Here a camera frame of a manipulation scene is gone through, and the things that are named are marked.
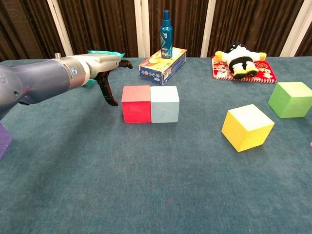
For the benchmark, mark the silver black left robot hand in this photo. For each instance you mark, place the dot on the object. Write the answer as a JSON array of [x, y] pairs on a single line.
[[102, 64]]

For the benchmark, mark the red foam cube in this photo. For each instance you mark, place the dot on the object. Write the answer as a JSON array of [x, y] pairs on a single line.
[[136, 109]]

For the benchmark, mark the light blue foam cube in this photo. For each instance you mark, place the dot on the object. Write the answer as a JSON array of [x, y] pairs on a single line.
[[165, 109]]

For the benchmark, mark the yellow foam cube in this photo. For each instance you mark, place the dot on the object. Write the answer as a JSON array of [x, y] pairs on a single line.
[[243, 131]]

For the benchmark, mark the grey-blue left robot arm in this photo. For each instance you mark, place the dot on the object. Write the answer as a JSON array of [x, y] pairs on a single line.
[[36, 78]]

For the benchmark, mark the teal snack bag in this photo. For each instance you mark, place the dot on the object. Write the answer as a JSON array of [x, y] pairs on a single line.
[[107, 52]]

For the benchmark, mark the brown pleated curtain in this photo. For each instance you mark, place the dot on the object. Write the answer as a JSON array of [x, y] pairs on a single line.
[[102, 24]]

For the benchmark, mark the blue yellow tissue box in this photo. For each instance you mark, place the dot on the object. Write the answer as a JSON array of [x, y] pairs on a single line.
[[156, 70]]

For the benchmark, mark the blue spray bottle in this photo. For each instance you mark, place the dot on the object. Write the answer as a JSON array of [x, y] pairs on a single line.
[[166, 36]]

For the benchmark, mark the purple foam cube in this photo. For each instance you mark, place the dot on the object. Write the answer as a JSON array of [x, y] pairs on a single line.
[[3, 141]]

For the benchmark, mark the teal felt table cloth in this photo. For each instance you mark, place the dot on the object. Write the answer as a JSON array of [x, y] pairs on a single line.
[[146, 182]]

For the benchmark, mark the black white plush toy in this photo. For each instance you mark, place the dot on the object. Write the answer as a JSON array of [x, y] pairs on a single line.
[[240, 61]]

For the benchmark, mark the red printed spiral notebook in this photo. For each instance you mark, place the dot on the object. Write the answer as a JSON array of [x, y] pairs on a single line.
[[263, 70]]

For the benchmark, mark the green foam cube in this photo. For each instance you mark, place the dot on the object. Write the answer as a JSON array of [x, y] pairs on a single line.
[[290, 102]]

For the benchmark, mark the white frame post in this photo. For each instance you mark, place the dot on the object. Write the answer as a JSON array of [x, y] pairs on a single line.
[[141, 29], [296, 29], [61, 31], [207, 31]]

